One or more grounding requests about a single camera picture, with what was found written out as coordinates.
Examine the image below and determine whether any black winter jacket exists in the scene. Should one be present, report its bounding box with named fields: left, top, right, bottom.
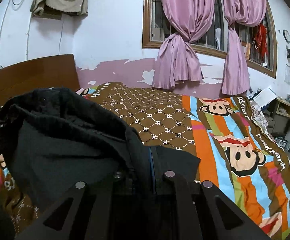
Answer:
left=0, top=88, right=200, bottom=209

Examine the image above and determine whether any colourful cartoon bed quilt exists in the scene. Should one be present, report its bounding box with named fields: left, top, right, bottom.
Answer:
left=0, top=82, right=290, bottom=239

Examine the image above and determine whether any wooden desk shelf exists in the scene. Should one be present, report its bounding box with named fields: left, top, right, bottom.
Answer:
left=268, top=97, right=290, bottom=152

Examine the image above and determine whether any white book on desk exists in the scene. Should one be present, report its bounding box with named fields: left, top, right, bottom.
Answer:
left=253, top=87, right=277, bottom=108

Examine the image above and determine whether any brown wooden headboard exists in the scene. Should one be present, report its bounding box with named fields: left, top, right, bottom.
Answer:
left=0, top=54, right=80, bottom=106

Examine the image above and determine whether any wooden framed window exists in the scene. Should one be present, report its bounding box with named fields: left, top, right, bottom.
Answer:
left=142, top=0, right=277, bottom=78

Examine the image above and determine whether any red hanging garment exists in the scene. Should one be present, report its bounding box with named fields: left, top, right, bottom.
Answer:
left=253, top=23, right=268, bottom=59

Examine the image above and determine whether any left pink curtain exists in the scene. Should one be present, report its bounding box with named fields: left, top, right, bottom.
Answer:
left=152, top=0, right=214, bottom=90

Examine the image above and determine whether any pink curtain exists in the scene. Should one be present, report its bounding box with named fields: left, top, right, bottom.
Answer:
left=152, top=0, right=214, bottom=90
left=220, top=0, right=267, bottom=95

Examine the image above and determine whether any right pink curtain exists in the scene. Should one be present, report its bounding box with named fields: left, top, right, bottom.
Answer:
left=220, top=0, right=267, bottom=95

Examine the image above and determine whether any round wall clock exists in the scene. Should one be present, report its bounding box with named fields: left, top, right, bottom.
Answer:
left=283, top=29, right=290, bottom=43

